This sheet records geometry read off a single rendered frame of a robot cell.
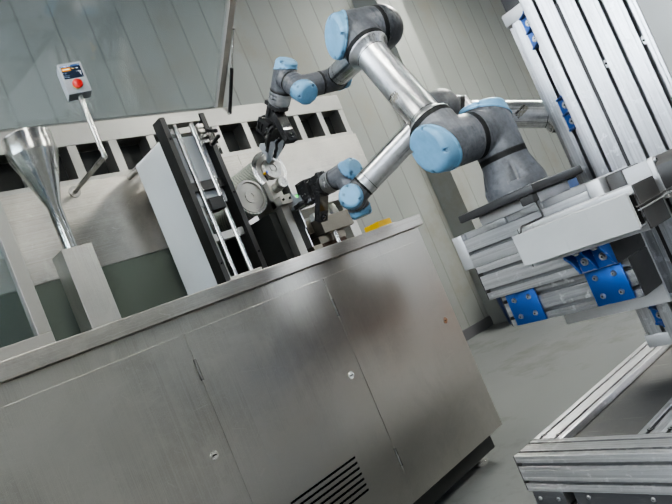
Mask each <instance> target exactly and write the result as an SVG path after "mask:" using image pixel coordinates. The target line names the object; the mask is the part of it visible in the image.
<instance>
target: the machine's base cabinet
mask: <svg viewBox="0 0 672 504"><path fill-rule="evenodd" d="M501 425H502V422H501V420H500V418H499V415H498V413H497V411H496V408H495V406H494V404H493V401H492V399H491V397H490V395H489V392H488V390H487V388H486V385H485V383H484V381H483V378H482V376H481V374H480V371H479V369H478V367H477V364H476V362H475V360H474V357H473V355H472V353H471V350H470V348H469V346H468V343H467V341H466V339H465V336H464V334H463V332H462V329H461V327H460V325H459V323H458V320H457V318H456V316H455V313H454V311H453V309H452V306H451V304H450V302H449V299H448V297H447V295H446V292H445V290H444V288H443V285H442V283H441V281H440V278H439V276H438V274H437V271H436V269H435V267H434V264H433V262H432V260H431V257H430V255H429V253H428V251H427V248H426V246H425V244H424V241H423V239H422V237H421V234H420V232H419V230H418V227H416V228H413V229H410V230H408V231H405V232H402V233H400V234H397V235H394V236H392V237H389V238H386V239H384V240H381V241H378V242H376V243H373V244H370V245H368V246H365V247H363V248H360V249H357V250H355V251H352V252H349V253H347V254H344V255H341V256H339V257H336V258H333V259H331V260H328V261H325V262H323V263H320V264H317V265H315V266H312V267H309V268H307V269H304V270H301V271H299V272H296V273H293V274H291V275H288V276H286V277H283V278H280V279H278V280H275V281H272V282H270V283H267V284H264V285H262V286H259V287H256V288H254V289H251V290H248V291H246V292H243V293H240V294H238V295H235V296H232V297H230V298H227V299H224V300H222V301H219V302H216V303H214V304H211V305H208V306H206V307H203V308H201V309H198V310H195V311H193V312H190V313H187V314H185V315H182V316H179V317H177V318H174V319H171V320H169V321H166V322H163V323H161V324H158V325H155V326H153V327H150V328H147V329H145V330H142V331H139V332H137V333H134V334H131V335H129V336H126V337H124V338H121V339H118V340H116V341H113V342H110V343H108V344H105V345H102V346H100V347H97V348H94V349H92V350H89V351H86V352H84V353H81V354H78V355H76V356H73V357H70V358H68V359H65V360H62V361H60V362H57V363H54V364H52V365H49V366H46V367H44V368H41V369H39V370H36V371H33V372H31V373H28V374H25V375H23V376H20V377H17V378H15V379H12V380H9V381H7V382H4V383H1V384H0V504H434V503H435V502H436V501H437V500H438V499H439V498H440V497H441V496H442V495H443V494H444V493H446V492H447V491H448V490H449V489H450V488H451V487H452V486H453V485H454V484H455V483H456V482H457V481H458V480H460V479H461V478H462V477H463V476H464V475H465V474H466V473H467V472H468V471H469V470H470V469H471V468H472V467H473V468H481V467H483V466H485V465H486V464H487V463H488V459H487V458H486V457H484V456H485V455H487V454H488V453H489V452H490V451H491V450H492V449H493V448H494V447H495V446H494V444H493V441H492V439H491V437H490V435H491V434H492V433H493V432H494V431H495V430H496V429H497V428H498V427H500V426H501Z"/></svg>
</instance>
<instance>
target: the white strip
mask: <svg viewBox="0 0 672 504"><path fill-rule="evenodd" d="M137 173H139V176H140V178H141V181H142V183H143V186H144V188H145V191H146V193H147V195H148V198H149V200H150V203H151V205H152V208H153V210H154V213H155V215H156V218H157V220H158V222H159V225H160V227H161V230H162V232H163V235H164V237H165V240H166V242H167V245H168V247H169V249H170V252H171V254H172V257H173V259H174V262H175V264H176V267H177V269H178V272H179V274H180V276H181V279H182V281H183V284H184V286H185V289H186V291H187V294H188V295H190V294H193V293H196V292H199V291H202V290H204V289H207V288H210V287H213V286H216V285H218V284H217V282H216V279H215V277H214V274H213V272H212V269H211V267H210V264H209V262H208V260H207V257H206V255H205V252H204V250H203V247H202V245H201V243H200V240H199V238H198V235H197V233H196V230H195V228H194V226H193V223H192V221H191V218H190V216H189V213H188V211H187V208H186V206H185V204H184V201H183V199H182V196H181V194H180V191H179V189H178V187H177V184H176V182H175V179H174V177H173V174H172V172H171V170H170V167H169V165H168V162H167V160H166V157H165V155H164V152H163V150H162V148H161V145H160V143H159V142H158V143H157V144H156V145H155V147H154V148H153V149H152V150H151V151H150V152H149V153H148V154H147V155H146V156H145V157H144V158H143V159H142V160H141V161H140V162H139V163H138V164H137V165H136V167H135V168H134V169H133V170H132V171H131V172H130V173H129V174H128V175H127V179H128V180H131V179H132V178H133V177H134V176H135V175H136V174H137Z"/></svg>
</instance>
